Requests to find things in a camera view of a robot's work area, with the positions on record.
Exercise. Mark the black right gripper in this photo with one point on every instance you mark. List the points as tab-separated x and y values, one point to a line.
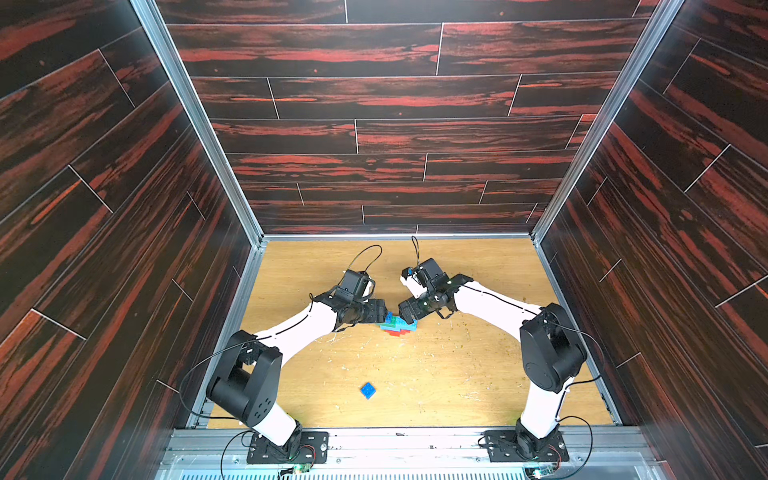
418	306

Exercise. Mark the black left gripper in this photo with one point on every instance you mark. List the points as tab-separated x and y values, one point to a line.
375	311

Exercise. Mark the green long lego brick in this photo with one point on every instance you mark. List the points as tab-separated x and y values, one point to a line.
383	326

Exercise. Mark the red lego brick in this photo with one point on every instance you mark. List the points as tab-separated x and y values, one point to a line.
397	332

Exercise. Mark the light blue lego brick small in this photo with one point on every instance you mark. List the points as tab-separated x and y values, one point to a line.
408	326

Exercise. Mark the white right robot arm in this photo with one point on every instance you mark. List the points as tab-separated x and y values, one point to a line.
552	353

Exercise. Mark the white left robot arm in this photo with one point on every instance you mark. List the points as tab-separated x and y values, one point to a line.
246	377

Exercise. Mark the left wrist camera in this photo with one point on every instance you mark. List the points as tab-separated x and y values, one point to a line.
354	286

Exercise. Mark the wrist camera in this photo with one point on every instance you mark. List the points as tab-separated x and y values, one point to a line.
427	276
354	286

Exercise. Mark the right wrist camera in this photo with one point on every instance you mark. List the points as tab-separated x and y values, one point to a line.
427	276

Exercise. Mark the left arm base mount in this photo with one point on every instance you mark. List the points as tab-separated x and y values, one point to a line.
304	448

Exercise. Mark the aluminium front rail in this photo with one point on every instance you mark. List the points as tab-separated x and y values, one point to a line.
597	452

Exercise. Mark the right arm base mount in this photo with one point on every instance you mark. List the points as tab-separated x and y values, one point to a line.
520	445

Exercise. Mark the aluminium left corner post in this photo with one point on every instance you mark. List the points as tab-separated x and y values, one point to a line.
159	36

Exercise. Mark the aluminium corner post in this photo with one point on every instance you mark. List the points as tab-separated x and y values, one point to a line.
159	36
648	42

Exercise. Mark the aluminium right corner post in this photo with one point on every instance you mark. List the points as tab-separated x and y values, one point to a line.
648	42

